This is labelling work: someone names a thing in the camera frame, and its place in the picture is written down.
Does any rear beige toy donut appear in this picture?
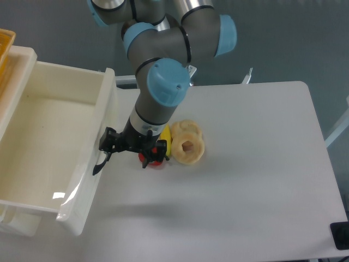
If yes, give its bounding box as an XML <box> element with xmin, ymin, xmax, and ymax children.
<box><xmin>171</xmin><ymin>120</ymin><xmax>202</xmax><ymax>138</ymax></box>

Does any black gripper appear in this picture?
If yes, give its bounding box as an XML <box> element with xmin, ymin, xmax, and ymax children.
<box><xmin>99</xmin><ymin>120</ymin><xmax>167</xmax><ymax>169</ymax></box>

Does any white frame at right edge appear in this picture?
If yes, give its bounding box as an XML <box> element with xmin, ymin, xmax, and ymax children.
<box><xmin>324</xmin><ymin>97</ymin><xmax>349</xmax><ymax>148</ymax></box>

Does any beige toy donut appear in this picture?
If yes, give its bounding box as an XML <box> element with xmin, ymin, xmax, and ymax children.
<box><xmin>171</xmin><ymin>132</ymin><xmax>205</xmax><ymax>165</ymax></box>
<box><xmin>171</xmin><ymin>120</ymin><xmax>202</xmax><ymax>138</ymax></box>

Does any black top drawer handle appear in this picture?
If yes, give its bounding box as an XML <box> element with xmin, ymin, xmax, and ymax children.
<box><xmin>92</xmin><ymin>153</ymin><xmax>107</xmax><ymax>176</ymax></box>

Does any black device at table corner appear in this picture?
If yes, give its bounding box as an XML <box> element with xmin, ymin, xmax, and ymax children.
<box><xmin>330</xmin><ymin>222</ymin><xmax>349</xmax><ymax>250</ymax></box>

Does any front beige toy donut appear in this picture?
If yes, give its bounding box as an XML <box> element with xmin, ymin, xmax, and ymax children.
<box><xmin>171</xmin><ymin>132</ymin><xmax>205</xmax><ymax>165</ymax></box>

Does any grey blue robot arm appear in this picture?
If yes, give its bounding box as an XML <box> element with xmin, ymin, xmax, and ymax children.
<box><xmin>88</xmin><ymin>1</ymin><xmax>237</xmax><ymax>167</ymax></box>

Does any white drawer cabinet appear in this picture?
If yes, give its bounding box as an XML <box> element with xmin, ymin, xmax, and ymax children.
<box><xmin>1</xmin><ymin>46</ymin><xmax>41</xmax><ymax>237</ymax></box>

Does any yellow toy banana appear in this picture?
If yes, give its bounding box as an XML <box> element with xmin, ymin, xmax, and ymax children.
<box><xmin>159</xmin><ymin>124</ymin><xmax>172</xmax><ymax>157</ymax></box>

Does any red toy bell pepper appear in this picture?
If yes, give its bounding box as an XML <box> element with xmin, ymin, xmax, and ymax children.
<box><xmin>138</xmin><ymin>147</ymin><xmax>170</xmax><ymax>168</ymax></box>

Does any yellow woven basket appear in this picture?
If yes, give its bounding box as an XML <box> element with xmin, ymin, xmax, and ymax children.
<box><xmin>0</xmin><ymin>28</ymin><xmax>16</xmax><ymax>93</ymax></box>

